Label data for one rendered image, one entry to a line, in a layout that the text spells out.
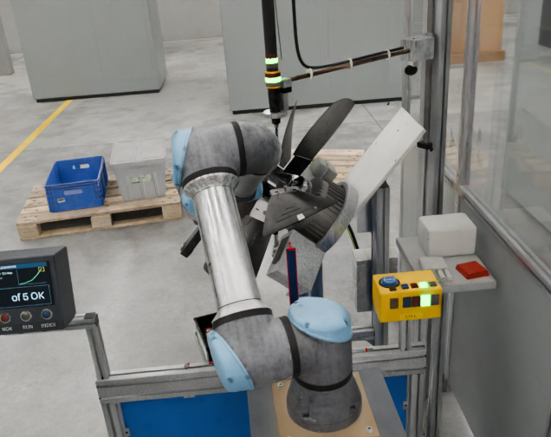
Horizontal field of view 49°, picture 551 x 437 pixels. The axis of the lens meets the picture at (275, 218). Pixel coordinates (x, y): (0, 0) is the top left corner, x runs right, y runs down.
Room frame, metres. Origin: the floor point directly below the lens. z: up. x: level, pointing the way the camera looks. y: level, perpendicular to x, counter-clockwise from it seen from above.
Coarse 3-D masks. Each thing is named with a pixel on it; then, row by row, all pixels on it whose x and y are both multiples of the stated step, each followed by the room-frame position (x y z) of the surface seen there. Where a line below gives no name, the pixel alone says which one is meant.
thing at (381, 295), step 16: (400, 272) 1.40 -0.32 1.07; (416, 272) 1.40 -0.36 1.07; (384, 288) 1.33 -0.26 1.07; (400, 288) 1.33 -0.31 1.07; (416, 288) 1.32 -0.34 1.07; (432, 288) 1.32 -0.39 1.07; (384, 304) 1.31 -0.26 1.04; (400, 304) 1.31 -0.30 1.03; (384, 320) 1.31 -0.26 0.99; (400, 320) 1.31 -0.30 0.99
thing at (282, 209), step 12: (288, 192) 1.68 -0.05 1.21; (300, 192) 1.66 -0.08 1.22; (276, 204) 1.60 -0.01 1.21; (288, 204) 1.57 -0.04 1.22; (300, 204) 1.56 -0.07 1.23; (312, 204) 1.54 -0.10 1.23; (324, 204) 1.51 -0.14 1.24; (276, 216) 1.53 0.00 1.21; (288, 216) 1.50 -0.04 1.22; (264, 228) 1.50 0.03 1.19; (276, 228) 1.47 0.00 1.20
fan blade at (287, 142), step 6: (294, 108) 2.05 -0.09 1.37; (294, 114) 2.10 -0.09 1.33; (288, 120) 2.00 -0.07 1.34; (288, 126) 2.01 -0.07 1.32; (288, 132) 2.02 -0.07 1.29; (288, 138) 2.03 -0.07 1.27; (282, 144) 1.93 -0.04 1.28; (288, 144) 2.03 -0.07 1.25; (282, 150) 1.93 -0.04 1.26; (288, 150) 2.02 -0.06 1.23; (288, 156) 2.01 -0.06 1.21
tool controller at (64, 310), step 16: (0, 256) 1.33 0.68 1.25; (16, 256) 1.32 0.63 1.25; (32, 256) 1.30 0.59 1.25; (48, 256) 1.30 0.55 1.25; (64, 256) 1.37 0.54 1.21; (0, 272) 1.29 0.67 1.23; (16, 272) 1.29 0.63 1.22; (32, 272) 1.29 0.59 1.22; (48, 272) 1.29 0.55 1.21; (64, 272) 1.34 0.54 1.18; (0, 288) 1.28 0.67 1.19; (16, 288) 1.28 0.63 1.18; (32, 288) 1.28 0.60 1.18; (48, 288) 1.28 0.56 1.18; (64, 288) 1.32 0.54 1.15; (16, 304) 1.27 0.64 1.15; (32, 304) 1.27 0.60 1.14; (48, 304) 1.27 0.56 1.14; (64, 304) 1.29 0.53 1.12; (16, 320) 1.26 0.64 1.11; (32, 320) 1.26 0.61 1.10; (48, 320) 1.26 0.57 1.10; (64, 320) 1.26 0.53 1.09
